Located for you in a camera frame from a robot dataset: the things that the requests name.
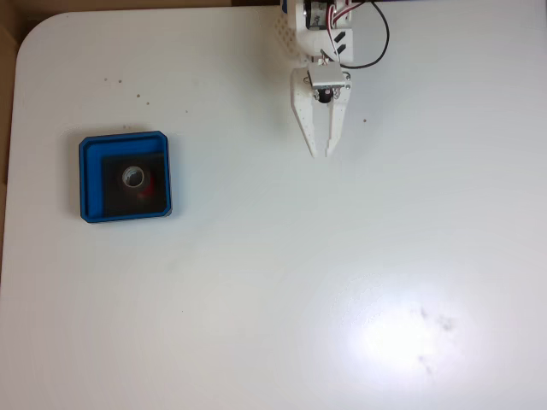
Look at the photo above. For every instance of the white perforated base plate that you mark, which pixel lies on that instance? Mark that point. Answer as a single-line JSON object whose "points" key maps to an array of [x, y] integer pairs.
{"points": [[285, 34]]}

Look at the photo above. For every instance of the blue square box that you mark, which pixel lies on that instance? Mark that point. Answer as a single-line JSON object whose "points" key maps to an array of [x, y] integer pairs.
{"points": [[90, 188]]}

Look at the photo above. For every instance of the white square camera box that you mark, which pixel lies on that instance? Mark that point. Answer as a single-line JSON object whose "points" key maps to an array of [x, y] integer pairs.
{"points": [[325, 77]]}

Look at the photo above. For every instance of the red tape roll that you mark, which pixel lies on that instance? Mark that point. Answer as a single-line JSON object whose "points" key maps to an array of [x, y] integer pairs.
{"points": [[133, 184]]}

